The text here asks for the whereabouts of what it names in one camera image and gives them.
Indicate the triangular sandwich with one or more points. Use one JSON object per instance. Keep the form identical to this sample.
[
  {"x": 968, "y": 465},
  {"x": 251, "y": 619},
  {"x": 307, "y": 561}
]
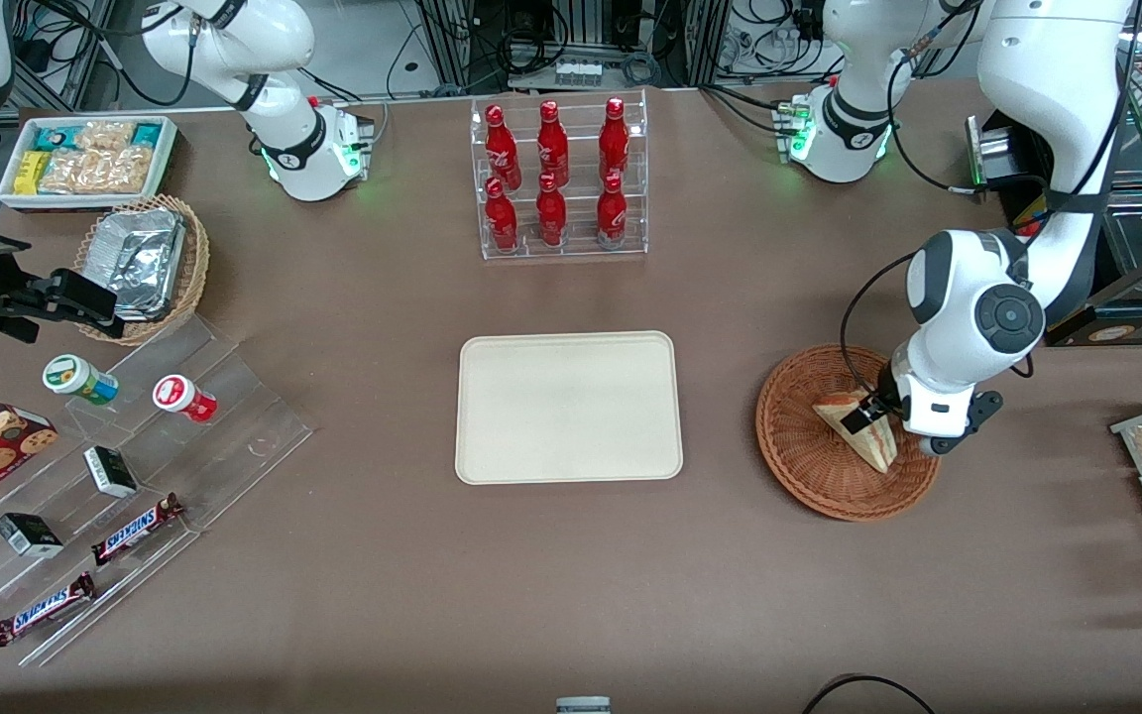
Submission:
[{"x": 878, "y": 451}]

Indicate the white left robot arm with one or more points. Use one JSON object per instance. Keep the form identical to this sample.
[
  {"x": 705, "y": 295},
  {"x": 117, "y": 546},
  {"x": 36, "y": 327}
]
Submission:
[{"x": 948, "y": 288}]

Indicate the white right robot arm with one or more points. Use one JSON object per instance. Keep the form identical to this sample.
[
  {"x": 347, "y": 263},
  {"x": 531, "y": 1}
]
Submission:
[{"x": 284, "y": 109}]

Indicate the round brown wicker basket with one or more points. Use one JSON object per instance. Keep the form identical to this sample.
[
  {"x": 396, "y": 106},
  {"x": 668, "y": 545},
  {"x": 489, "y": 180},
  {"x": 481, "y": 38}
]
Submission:
[{"x": 809, "y": 466}]

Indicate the light wicker basket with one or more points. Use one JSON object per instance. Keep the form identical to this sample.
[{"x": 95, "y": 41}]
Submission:
[{"x": 196, "y": 268}]

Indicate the cream rectangular tray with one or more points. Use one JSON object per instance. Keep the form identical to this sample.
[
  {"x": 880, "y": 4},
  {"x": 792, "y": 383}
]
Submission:
[{"x": 568, "y": 407}]

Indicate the green lid cup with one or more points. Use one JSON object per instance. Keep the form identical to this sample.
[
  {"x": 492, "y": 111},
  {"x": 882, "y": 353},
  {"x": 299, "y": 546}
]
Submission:
[{"x": 75, "y": 377}]

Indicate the aluminium foil container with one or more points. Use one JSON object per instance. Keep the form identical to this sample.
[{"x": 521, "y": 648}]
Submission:
[{"x": 140, "y": 263}]

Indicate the white rectangular snack bin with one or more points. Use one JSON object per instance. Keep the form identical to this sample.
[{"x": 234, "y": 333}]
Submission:
[{"x": 6, "y": 193}]

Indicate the red lid cup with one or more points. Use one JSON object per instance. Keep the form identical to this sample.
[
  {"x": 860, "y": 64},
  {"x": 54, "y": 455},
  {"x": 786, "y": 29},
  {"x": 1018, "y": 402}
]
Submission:
[{"x": 179, "y": 395}]

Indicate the yellow snack packet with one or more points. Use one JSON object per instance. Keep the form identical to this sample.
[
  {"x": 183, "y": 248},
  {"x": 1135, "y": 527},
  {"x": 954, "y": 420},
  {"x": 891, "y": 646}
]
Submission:
[{"x": 31, "y": 174}]

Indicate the clear rice cracker bag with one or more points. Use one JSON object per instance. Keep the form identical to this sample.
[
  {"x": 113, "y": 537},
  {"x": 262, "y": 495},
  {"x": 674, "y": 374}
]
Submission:
[
  {"x": 95, "y": 171},
  {"x": 105, "y": 134}
]

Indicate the small black box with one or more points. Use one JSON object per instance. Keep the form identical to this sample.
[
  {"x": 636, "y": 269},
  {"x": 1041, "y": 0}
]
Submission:
[
  {"x": 111, "y": 472},
  {"x": 28, "y": 535}
]

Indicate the teal snack packet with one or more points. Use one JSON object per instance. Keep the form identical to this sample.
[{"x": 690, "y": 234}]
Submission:
[
  {"x": 56, "y": 139},
  {"x": 147, "y": 134}
]

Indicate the clear acrylic stepped shelf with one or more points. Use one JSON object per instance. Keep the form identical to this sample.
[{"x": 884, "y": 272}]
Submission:
[{"x": 234, "y": 446}]

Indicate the Snickers bar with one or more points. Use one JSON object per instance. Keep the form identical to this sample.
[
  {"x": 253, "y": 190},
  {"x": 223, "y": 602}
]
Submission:
[
  {"x": 44, "y": 609},
  {"x": 135, "y": 529}
]

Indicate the yellow emergency stop box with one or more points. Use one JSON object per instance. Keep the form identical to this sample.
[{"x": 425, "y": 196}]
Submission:
[{"x": 1030, "y": 213}]

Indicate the red cola bottle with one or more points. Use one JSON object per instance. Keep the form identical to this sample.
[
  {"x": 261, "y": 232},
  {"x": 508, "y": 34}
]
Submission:
[
  {"x": 501, "y": 220},
  {"x": 614, "y": 144},
  {"x": 551, "y": 216},
  {"x": 552, "y": 149},
  {"x": 612, "y": 213},
  {"x": 502, "y": 149}
]

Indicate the clear acrylic bottle rack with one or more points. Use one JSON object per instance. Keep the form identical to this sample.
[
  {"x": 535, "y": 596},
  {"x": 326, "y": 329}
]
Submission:
[{"x": 576, "y": 253}]

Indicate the small grey table edge object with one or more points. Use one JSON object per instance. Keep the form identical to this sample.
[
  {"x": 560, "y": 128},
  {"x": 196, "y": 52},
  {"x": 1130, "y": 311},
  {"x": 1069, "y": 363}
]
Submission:
[{"x": 583, "y": 706}]

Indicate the white power strip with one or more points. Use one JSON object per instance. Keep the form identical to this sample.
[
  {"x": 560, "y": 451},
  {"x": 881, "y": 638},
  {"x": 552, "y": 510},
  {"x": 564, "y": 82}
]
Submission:
[{"x": 578, "y": 74}]

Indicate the aluminium equipment rack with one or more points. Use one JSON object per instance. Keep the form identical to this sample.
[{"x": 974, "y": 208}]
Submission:
[{"x": 492, "y": 40}]

